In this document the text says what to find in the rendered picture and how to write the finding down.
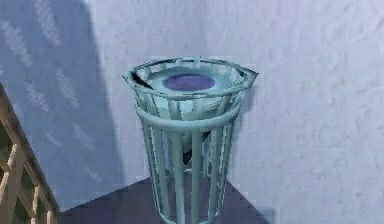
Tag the beige wooden shelf unit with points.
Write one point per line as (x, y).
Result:
(16, 166)

